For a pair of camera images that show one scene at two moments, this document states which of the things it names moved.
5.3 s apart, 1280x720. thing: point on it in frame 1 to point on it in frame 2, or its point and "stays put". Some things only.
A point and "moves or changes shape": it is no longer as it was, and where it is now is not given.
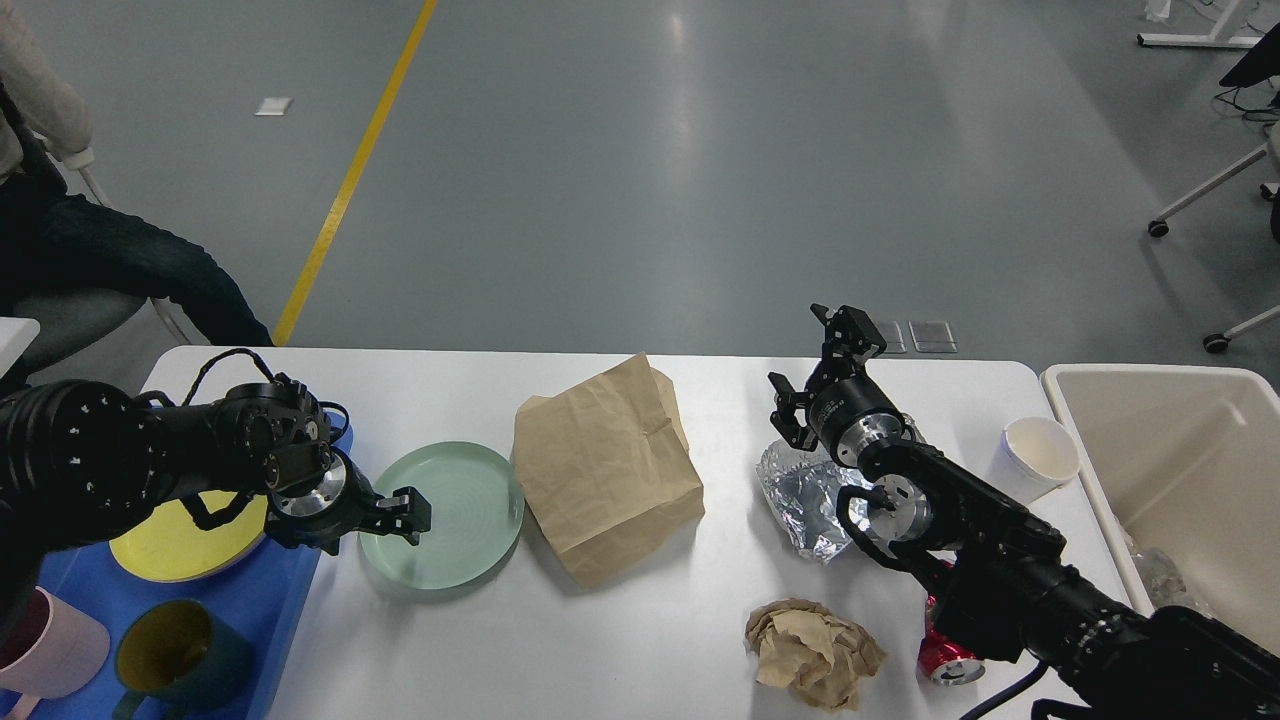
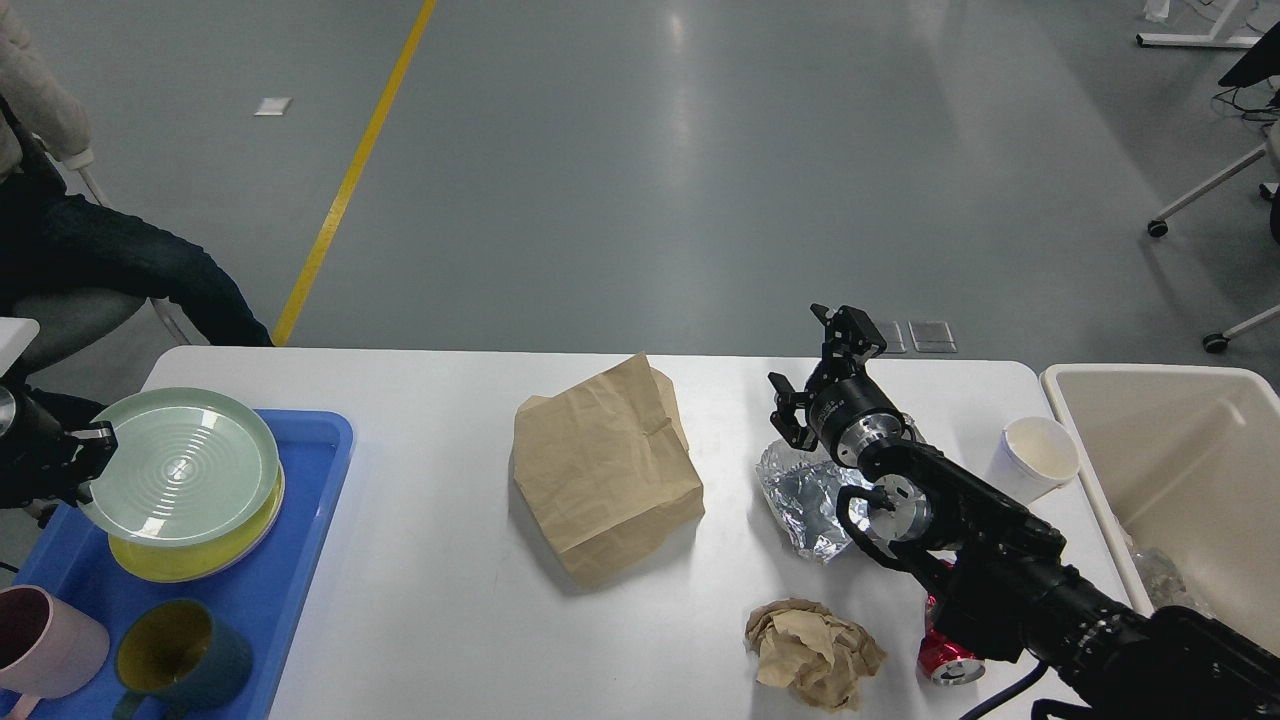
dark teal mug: (179, 657) stays put
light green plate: (477, 507) moves or changes shape
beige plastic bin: (1182, 466) stays put
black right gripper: (850, 411) stays put
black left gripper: (337, 505) to (38, 458)
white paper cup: (1033, 456) stays put
